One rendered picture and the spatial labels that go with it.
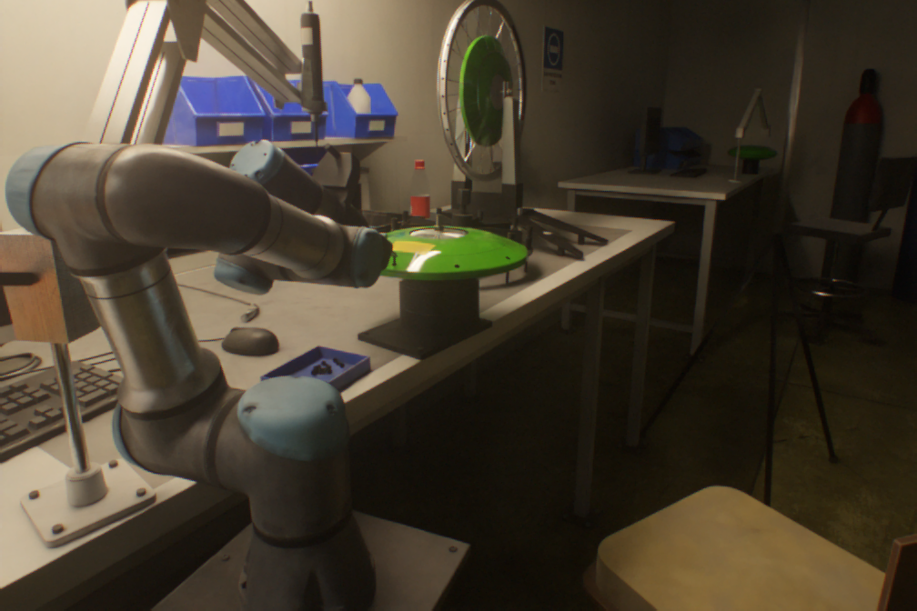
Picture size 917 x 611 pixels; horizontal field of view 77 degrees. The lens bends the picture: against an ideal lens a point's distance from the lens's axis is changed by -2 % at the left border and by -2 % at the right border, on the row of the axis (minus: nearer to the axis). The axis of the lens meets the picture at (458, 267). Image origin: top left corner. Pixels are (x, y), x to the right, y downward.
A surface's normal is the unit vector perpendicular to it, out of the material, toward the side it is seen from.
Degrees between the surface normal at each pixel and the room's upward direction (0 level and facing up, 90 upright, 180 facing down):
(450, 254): 21
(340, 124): 92
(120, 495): 0
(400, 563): 0
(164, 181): 63
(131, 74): 54
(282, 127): 100
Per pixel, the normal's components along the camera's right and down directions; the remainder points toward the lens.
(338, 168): -0.37, -0.37
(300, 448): 0.34, 0.19
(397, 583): 0.00, -0.97
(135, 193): 0.12, 0.10
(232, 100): -0.57, 0.17
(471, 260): 0.17, -0.79
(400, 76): 0.83, 0.14
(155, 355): 0.47, 0.40
